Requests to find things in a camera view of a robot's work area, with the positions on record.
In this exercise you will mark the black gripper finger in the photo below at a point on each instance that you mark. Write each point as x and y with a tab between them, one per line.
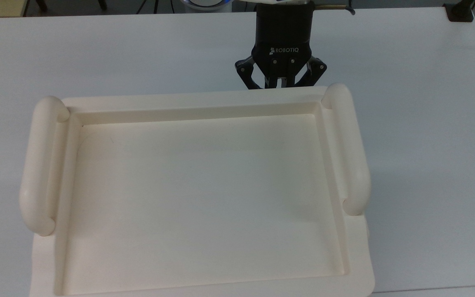
316	70
245	72

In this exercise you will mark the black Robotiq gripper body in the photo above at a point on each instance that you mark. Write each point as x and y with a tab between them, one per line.
283	33

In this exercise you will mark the black table clamp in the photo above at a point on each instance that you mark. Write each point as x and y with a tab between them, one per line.
460	11

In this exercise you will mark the black chair leg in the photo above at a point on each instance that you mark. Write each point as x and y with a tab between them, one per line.
102	4
41	5

